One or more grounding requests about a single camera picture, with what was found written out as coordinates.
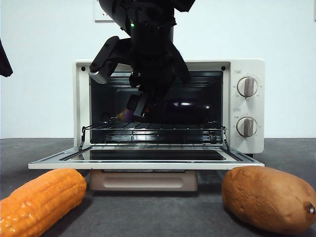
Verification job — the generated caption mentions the beige temperature knob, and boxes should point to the beige temperature knob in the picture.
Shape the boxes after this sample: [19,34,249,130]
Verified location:
[237,76,259,98]

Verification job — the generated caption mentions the brown sweet potato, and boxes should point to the brown sweet potato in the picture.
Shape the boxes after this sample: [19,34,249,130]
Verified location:
[222,165,316,235]

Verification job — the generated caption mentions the silver wire oven rack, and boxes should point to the silver wire oven rack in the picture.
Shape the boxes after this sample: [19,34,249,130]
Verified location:
[80,122,227,151]

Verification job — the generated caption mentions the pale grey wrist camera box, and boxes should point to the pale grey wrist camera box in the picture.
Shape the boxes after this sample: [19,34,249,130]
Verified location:
[87,70,109,85]

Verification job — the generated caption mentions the white wall socket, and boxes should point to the white wall socket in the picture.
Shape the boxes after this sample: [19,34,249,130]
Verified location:
[93,0,115,23]

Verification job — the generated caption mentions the beige oven door handle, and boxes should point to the beige oven door handle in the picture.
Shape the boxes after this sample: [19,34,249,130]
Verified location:
[89,170,198,192]

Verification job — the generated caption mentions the cream Toshiba toaster oven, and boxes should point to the cream Toshiba toaster oven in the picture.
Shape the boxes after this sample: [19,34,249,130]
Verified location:
[73,58,266,158]

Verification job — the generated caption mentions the cream glass oven door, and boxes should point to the cream glass oven door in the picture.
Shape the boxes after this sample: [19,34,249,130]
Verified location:
[28,145,265,171]

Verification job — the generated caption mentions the beige timer knob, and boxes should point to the beige timer knob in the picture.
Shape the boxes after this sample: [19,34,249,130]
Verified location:
[236,117,258,138]

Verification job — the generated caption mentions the dark purple eggplant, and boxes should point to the dark purple eggplant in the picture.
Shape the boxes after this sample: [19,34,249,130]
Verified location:
[116,98,213,124]

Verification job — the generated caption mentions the orange corn cob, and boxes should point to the orange corn cob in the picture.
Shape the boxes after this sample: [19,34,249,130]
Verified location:
[0,168,87,237]

